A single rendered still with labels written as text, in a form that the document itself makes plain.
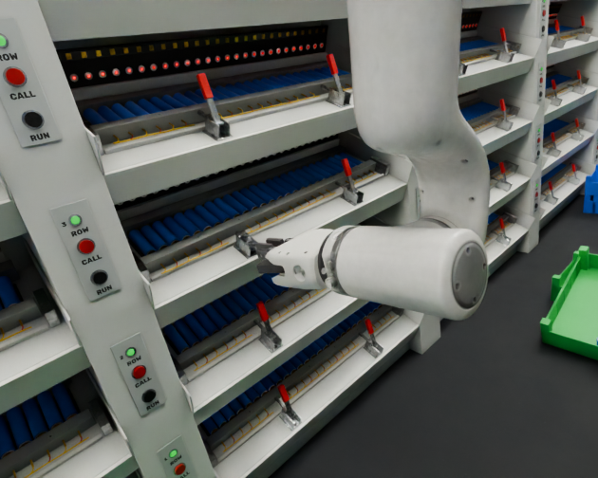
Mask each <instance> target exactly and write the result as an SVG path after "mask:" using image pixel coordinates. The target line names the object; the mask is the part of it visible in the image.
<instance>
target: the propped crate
mask: <svg viewBox="0 0 598 478"><path fill-rule="evenodd" d="M578 250H579V257H578V258H577V259H576V261H575V263H574V265H573V267H572V269H571V271H570V274H569V276H568V278H567V279H566V281H565V282H564V284H563V286H562V288H561V290H560V292H559V294H558V296H557V298H556V299H555V301H554V303H553V305H552V307H551V310H550V312H549V314H548V316H547V318H542V320H541V322H540V327H541V336H542V342H544V343H547V344H549V345H552V346H555V347H558V348H561V349H564V350H568V351H571V352H573V353H576V354H579V355H582V356H585V357H588V358H591V359H596V360H598V345H597V341H596V340H597V338H598V255H597V254H591V253H589V247H585V246H581V247H580V248H579V249H578Z"/></svg>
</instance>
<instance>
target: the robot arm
mask: <svg viewBox="0 0 598 478"><path fill-rule="evenodd" d="M346 1H347V15H348V29H349V43H350V59H351V74H352V90H353V104H354V114H355V120H356V124H357V128H358V131H359V134H360V136H361V138H362V139H363V141H364V142H365V143H366V144H367V145H368V146H369V147H371V148H373V149H374V150H377V151H379V152H383V153H388V154H394V155H406V156H407V157H408V158H409V160H410V161H411V163H412V165H413V167H414V169H415V172H416V175H417V178H418V181H419V188H420V218H419V220H417V221H415V222H412V223H409V224H405V225H400V226H393V227H376V226H342V227H340V228H338V229H336V230H326V229H318V230H311V231H308V232H306V233H304V234H302V235H300V236H297V237H295V238H287V239H285V240H284V239H283V238H272V237H269V238H267V240H266V243H257V244H255V245H256V248H257V252H256V253H257V256H258V258H259V260H260V261H261V262H260V263H259V264H257V265H256V266H257V269H258V272H259V274H264V273H280V274H279V275H277V276H275V277H273V278H272V281H273V283H274V284H276V285H281V286H286V287H292V288H300V289H326V288H330V289H331V290H332V291H334V292H336V293H337V294H341V295H345V296H349V297H353V298H357V299H362V300H366V301H371V302H374V303H382V304H386V305H391V306H395V307H398V308H403V309H407V310H412V311H416V312H420V313H424V314H428V315H433V316H437V317H441V318H445V319H449V320H454V321H462V320H465V319H467V318H469V317H470V316H472V315H473V314H474V313H475V312H476V310H477V309H478V307H479V305H480V304H481V301H482V299H483V297H484V294H485V291H486V287H487V283H488V274H489V266H488V257H487V252H486V249H485V247H484V243H485V239H486V233H487V226H488V217H489V205H490V171H489V164H488V159H487V157H486V154H485V151H484V148H483V146H482V144H481V142H480V140H479V138H478V137H477V134H476V133H475V131H474V130H473V128H472V127H471V126H470V124H469V123H468V122H467V121H466V119H465V118H464V117H463V115H462V114H461V111H460V109H459V105H458V67H459V49H460V32H461V14H462V0H346Z"/></svg>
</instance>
